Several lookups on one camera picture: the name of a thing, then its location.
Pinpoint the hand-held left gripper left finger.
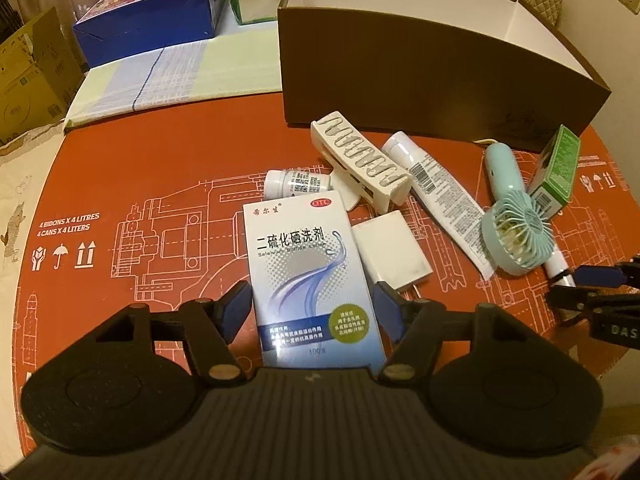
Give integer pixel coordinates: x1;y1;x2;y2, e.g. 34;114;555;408
97;280;251;382

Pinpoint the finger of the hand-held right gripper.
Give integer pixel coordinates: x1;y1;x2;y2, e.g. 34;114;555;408
545;282;640;322
572;255;640;291

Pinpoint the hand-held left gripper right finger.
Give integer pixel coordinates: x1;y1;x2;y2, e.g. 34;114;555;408
372;280;522;382

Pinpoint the white stick tube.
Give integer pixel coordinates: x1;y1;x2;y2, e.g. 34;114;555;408
544;255;576;288

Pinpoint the blue and white medicine box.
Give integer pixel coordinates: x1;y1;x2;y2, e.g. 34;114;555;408
242;190;388;371

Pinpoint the mint green handheld fan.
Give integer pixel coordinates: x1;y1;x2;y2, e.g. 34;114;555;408
475;137;556;277

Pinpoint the small green carton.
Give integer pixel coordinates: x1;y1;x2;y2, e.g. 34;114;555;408
527;124;583;218

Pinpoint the brown cardboard box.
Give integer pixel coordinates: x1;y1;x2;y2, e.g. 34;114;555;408
276;0;613;153

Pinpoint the white power adapter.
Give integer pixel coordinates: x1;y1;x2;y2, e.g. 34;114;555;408
351;212;433;301

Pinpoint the white pill bottle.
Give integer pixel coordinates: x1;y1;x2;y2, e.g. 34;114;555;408
264;169;333;200

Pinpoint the white cream tube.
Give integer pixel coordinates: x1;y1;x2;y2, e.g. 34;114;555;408
381;131;498;281

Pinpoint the red printed cardboard sheet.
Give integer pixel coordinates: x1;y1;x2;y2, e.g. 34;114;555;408
15;90;640;461

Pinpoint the embroidered beige tablecloth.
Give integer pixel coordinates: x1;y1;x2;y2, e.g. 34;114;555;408
0;125;66;461

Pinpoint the checked white towel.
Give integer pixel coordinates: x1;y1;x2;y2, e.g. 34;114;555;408
64;32;286;133

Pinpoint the blue printed box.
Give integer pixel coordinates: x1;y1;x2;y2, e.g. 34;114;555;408
72;0;228;68

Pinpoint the yellow cardboard box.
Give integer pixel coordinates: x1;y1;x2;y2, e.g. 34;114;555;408
0;7;83;146

